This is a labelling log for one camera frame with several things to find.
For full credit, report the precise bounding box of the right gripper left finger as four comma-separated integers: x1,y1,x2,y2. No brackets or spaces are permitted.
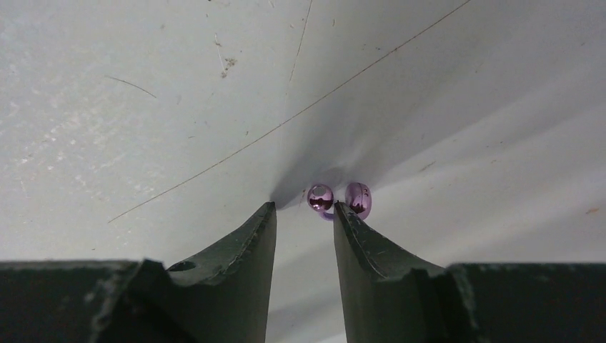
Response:
1,202,277,342

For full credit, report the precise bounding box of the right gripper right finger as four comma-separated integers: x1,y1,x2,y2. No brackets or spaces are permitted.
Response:
334,203,605,342

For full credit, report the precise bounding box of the purple earbud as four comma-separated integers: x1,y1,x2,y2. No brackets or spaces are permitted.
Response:
306,182,373,221

